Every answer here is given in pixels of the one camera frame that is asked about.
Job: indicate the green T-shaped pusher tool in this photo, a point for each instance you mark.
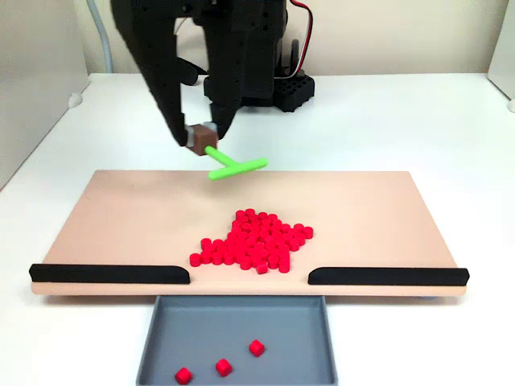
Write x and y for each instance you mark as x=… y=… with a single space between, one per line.
x=237 y=168

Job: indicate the pile of red granules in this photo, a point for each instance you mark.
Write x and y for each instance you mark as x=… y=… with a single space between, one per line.
x=257 y=243

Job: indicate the grey conduit tube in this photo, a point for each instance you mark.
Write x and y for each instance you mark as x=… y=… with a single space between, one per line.
x=105 y=44

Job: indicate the white round foot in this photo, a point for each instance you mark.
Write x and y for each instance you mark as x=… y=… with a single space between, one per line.
x=512 y=105
x=75 y=100

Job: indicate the white partition panel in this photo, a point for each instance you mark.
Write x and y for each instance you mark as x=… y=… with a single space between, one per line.
x=40 y=80
x=505 y=48

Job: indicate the beige flat board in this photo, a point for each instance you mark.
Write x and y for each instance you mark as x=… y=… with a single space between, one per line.
x=120 y=225

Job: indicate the black foam barrier strip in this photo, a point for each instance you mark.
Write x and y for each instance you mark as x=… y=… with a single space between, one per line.
x=104 y=274
x=386 y=276

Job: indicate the grey plastic tray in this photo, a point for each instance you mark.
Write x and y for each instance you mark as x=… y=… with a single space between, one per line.
x=241 y=321

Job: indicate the red cube granule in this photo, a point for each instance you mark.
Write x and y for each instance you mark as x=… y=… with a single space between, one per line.
x=256 y=348
x=223 y=367
x=183 y=376

